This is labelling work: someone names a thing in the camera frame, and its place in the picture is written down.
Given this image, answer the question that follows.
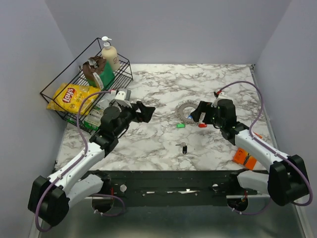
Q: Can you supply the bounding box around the cream pump lotion bottle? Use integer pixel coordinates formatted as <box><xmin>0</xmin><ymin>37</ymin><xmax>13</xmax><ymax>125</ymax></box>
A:
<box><xmin>102</xmin><ymin>36</ymin><xmax>120</xmax><ymax>71</ymax></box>

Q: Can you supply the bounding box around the black wire rack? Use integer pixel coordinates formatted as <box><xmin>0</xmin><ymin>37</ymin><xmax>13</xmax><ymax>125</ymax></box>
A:
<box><xmin>40</xmin><ymin>38</ymin><xmax>133</xmax><ymax>125</ymax></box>

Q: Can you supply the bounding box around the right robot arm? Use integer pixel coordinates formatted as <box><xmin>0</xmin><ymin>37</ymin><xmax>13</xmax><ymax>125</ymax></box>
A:
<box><xmin>191</xmin><ymin>99</ymin><xmax>313</xmax><ymax>206</ymax></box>

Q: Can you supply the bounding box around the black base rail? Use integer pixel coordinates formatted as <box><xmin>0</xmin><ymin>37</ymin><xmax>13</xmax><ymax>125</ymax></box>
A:
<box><xmin>50</xmin><ymin>169</ymin><xmax>270</xmax><ymax>207</ymax></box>

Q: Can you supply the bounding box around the yellow Lays chip bag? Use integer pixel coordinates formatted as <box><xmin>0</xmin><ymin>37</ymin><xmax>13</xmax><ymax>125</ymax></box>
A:
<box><xmin>47</xmin><ymin>83</ymin><xmax>101</xmax><ymax>114</ymax></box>

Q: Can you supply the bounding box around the brown and green bag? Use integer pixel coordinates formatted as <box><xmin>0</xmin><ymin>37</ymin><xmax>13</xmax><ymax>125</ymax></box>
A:
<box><xmin>82</xmin><ymin>56</ymin><xmax>115</xmax><ymax>91</ymax></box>

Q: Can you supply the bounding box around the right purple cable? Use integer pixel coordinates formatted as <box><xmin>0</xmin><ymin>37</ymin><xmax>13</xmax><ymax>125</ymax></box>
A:
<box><xmin>214</xmin><ymin>80</ymin><xmax>312</xmax><ymax>215</ymax></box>

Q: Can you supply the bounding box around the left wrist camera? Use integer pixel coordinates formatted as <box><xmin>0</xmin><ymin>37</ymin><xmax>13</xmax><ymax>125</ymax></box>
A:
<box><xmin>115</xmin><ymin>89</ymin><xmax>131</xmax><ymax>101</ymax></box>

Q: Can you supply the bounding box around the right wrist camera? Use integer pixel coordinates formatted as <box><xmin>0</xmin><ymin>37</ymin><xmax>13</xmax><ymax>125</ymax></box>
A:
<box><xmin>214</xmin><ymin>90</ymin><xmax>228</xmax><ymax>100</ymax></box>

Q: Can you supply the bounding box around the purple cable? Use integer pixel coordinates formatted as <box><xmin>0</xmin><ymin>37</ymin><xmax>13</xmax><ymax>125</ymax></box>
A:
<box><xmin>214</xmin><ymin>80</ymin><xmax>312</xmax><ymax>215</ymax></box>
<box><xmin>34</xmin><ymin>90</ymin><xmax>125</xmax><ymax>233</ymax></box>

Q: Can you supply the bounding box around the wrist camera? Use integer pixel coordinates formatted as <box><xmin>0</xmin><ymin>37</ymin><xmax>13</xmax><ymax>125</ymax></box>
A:
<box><xmin>214</xmin><ymin>90</ymin><xmax>228</xmax><ymax>100</ymax></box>
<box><xmin>115</xmin><ymin>89</ymin><xmax>131</xmax><ymax>101</ymax></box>

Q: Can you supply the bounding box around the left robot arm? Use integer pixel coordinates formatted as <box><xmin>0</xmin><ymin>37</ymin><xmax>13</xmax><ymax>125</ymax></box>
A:
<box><xmin>28</xmin><ymin>101</ymin><xmax>155</xmax><ymax>232</ymax></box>

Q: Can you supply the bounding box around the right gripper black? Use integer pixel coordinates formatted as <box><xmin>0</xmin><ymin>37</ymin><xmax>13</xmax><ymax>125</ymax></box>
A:
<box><xmin>190</xmin><ymin>100</ymin><xmax>224</xmax><ymax>128</ymax></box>

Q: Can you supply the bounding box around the metal disc with keyrings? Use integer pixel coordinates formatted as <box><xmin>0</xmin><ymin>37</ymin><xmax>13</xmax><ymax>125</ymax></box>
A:
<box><xmin>175</xmin><ymin>100</ymin><xmax>198</xmax><ymax>124</ymax></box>

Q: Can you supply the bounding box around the key with black fob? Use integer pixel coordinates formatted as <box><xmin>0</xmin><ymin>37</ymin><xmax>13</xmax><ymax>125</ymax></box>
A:
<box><xmin>176</xmin><ymin>142</ymin><xmax>187</xmax><ymax>154</ymax></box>

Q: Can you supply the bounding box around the green key tag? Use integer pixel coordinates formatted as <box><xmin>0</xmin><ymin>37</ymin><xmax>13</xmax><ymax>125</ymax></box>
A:
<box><xmin>176</xmin><ymin>123</ymin><xmax>185</xmax><ymax>128</ymax></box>

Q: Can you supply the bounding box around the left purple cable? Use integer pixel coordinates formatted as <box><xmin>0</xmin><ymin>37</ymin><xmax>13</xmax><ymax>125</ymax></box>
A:
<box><xmin>34</xmin><ymin>90</ymin><xmax>125</xmax><ymax>233</ymax></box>

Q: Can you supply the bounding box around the white green package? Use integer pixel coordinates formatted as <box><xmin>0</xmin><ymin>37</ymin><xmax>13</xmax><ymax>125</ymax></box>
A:
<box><xmin>83</xmin><ymin>90</ymin><xmax>116</xmax><ymax>131</ymax></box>

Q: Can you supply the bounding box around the red key tag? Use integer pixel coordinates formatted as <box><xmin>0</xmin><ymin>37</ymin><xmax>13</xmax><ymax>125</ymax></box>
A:
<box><xmin>198</xmin><ymin>123</ymin><xmax>207</xmax><ymax>128</ymax></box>

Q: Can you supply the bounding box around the orange box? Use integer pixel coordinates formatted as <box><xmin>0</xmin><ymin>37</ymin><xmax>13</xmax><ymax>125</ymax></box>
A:
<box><xmin>232</xmin><ymin>147</ymin><xmax>257</xmax><ymax>171</ymax></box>

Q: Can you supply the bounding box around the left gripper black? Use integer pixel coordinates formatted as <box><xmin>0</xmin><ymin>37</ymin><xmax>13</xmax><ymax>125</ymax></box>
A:
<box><xmin>114</xmin><ymin>101</ymin><xmax>155</xmax><ymax>137</ymax></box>

